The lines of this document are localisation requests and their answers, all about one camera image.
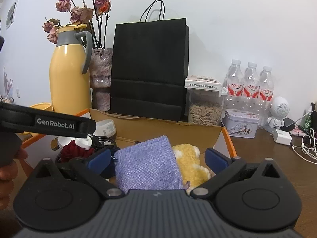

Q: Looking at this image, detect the tangle of white cables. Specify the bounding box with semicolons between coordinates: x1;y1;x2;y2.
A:
291;108;317;166

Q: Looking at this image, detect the water bottle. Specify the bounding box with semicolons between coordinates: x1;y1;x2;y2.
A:
242;62;260;111
223;59;243;109
258;66;274;129

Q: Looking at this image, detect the small printed tin box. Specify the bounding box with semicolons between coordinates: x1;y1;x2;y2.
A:
221;109;260;139

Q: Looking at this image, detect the white robot figurine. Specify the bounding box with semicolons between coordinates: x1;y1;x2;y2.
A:
264;96;290;134

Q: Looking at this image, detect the water bottle middle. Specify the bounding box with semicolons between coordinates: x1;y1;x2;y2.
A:
242;62;260;111

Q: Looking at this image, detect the white and yellow plush toy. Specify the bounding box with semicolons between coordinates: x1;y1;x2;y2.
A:
172;144;211;195

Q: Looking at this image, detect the yellow thermos jug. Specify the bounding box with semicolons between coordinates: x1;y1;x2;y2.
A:
49;24;93;115

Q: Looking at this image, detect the purple woven pouch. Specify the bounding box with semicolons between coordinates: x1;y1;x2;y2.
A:
115;135;183;193

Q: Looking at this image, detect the water bottle right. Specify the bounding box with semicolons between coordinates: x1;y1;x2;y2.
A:
258;66;274;129

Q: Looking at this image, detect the person's left hand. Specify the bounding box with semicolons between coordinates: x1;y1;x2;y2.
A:
0;160;18;211

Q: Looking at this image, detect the clear jar of seeds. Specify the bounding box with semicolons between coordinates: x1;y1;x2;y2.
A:
184;76;228;126

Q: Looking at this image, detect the black usb cable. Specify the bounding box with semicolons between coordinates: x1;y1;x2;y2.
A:
89;133;118;152

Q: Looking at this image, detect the black paper shopping bag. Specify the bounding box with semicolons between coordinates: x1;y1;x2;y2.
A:
110;4;189;121

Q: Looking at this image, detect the white charger adapter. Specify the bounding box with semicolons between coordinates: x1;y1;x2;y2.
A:
273;129;292;146

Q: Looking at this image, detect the water bottle left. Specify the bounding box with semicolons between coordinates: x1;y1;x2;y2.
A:
223;59;243;109

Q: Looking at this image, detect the red cardboard box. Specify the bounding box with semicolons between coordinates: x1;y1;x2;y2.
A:
20;108;237;179

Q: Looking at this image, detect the pink fuzzy vase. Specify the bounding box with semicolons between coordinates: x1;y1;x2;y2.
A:
89;48;113;111

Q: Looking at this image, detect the white small bottle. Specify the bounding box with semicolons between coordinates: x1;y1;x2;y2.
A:
57;136;92;151

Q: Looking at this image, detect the red artificial rose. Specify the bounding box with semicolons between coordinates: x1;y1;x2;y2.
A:
60;141;95;163

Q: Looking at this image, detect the yellow ceramic mug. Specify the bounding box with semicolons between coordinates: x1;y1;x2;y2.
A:
21;102;54;136

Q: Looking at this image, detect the wall photo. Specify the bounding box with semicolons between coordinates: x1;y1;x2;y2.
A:
6;0;19;30

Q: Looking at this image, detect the dried rose bouquet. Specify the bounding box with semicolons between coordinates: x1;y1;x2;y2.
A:
55;0;111;49

